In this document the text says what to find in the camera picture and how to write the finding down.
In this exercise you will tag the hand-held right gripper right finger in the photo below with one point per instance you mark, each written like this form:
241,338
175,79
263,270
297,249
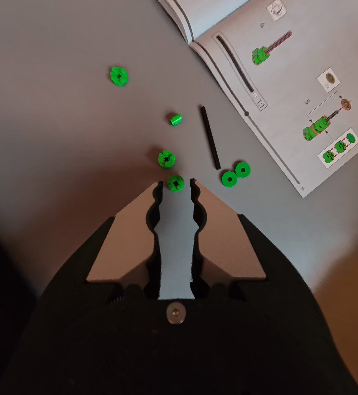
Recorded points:
228,247

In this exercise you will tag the green round brick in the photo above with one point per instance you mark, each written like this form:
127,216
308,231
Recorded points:
119,76
166,159
175,183

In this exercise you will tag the small green cylinder brick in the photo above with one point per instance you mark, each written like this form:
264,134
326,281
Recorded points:
175,119

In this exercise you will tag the black axle rod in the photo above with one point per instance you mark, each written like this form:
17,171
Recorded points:
210,138

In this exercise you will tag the grey desk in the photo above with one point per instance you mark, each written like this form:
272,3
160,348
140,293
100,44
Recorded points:
58,139

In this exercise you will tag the open instruction booklet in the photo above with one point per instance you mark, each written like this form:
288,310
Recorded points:
290,92

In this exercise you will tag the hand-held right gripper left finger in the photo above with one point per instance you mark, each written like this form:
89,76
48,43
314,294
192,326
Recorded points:
123,247

